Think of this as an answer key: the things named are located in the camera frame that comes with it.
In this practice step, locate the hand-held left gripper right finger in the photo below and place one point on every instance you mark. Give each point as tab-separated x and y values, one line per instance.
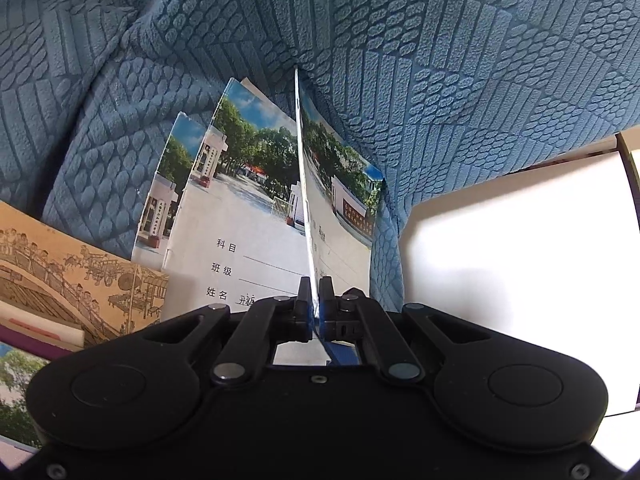
327	310

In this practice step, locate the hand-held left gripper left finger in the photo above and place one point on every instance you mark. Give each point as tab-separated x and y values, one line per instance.
302	310

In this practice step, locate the tan illustrated book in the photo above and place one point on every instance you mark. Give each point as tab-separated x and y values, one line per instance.
75	270

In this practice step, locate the purple book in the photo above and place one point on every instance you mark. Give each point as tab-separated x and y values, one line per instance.
25	349

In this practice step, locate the white box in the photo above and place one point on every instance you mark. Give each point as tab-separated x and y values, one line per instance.
500	260

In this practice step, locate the blue textured blanket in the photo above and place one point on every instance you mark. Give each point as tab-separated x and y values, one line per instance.
450	60

